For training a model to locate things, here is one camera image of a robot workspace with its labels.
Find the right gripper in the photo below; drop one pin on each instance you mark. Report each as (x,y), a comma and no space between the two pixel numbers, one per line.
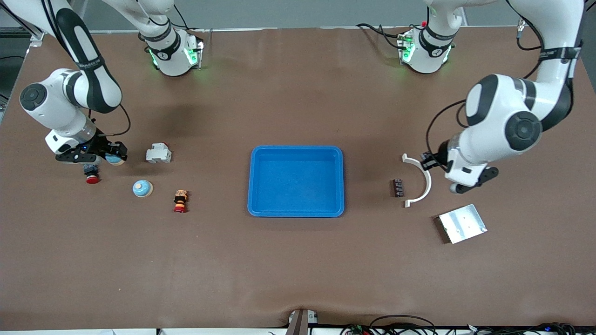
(101,147)

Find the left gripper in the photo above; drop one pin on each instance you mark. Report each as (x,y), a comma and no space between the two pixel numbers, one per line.
(438,159)

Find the blue desk bell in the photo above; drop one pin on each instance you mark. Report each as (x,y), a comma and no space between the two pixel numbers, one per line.
(115,160)
(142,189)

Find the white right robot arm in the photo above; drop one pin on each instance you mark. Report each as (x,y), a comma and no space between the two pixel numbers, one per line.
(51,107)

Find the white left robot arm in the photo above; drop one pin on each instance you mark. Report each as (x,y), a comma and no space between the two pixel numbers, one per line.
(493,107)

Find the blue plastic tray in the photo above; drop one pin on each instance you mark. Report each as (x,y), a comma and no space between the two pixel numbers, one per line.
(295,181)

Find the white semicircular pipe clamp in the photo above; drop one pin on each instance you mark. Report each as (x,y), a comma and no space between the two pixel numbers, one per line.
(429,186)

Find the red button black base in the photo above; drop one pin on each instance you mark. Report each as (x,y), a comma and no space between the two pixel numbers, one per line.
(92,179)

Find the white circuit breaker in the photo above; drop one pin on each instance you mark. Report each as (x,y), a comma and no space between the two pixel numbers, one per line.
(158,153)

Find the square aluminium plate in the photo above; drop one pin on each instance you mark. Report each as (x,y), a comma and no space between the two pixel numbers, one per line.
(463,223)

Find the red yellow emergency stop button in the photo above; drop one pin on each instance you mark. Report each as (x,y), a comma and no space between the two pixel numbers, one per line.
(180,200)

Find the brown table mat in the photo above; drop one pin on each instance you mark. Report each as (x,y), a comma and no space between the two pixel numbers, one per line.
(298,270)

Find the aluminium frame post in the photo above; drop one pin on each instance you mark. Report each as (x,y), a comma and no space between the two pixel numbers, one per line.
(37,37)

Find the grey table edge bracket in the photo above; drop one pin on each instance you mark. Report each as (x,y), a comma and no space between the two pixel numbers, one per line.
(298,325)

